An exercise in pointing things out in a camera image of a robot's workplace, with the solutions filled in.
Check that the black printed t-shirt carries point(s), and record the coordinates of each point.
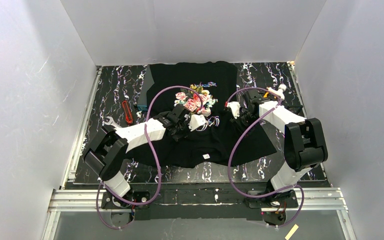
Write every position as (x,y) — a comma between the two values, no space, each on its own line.
(189,84)

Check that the silver wrench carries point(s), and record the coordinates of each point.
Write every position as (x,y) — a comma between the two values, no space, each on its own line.
(108,120)

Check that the white garment label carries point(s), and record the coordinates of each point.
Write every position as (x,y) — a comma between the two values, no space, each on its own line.
(206,156)

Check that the aluminium rail frame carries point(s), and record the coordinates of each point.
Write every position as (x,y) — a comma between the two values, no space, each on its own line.
(189,211)

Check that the orange white toy tool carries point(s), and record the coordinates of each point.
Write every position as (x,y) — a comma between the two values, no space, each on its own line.
(276,93)

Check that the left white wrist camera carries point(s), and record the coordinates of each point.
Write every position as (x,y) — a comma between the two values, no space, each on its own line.
(197,122)

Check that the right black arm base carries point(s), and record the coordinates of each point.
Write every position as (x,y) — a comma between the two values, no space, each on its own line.
(280,200)

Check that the blue black box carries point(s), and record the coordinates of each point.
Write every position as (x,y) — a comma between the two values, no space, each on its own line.
(142,104)

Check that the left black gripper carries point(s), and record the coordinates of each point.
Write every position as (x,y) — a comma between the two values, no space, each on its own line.
(181,122)

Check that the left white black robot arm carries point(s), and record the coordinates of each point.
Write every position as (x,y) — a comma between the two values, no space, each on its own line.
(106,152)

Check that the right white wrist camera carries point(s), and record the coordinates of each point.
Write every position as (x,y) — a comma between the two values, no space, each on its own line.
(234,108)

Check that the red handled tool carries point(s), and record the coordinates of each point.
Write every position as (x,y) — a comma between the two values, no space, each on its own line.
(127,113)

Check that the black marble pattern mat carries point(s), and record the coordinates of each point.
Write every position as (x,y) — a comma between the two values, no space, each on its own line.
(115,84)

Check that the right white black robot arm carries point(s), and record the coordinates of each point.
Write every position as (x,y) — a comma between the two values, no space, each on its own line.
(304,142)

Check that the beige tape strip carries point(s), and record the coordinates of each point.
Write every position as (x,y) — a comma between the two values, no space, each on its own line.
(291,232)

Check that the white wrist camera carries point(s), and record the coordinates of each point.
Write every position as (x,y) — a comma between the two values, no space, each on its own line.
(197,122)
(234,108)

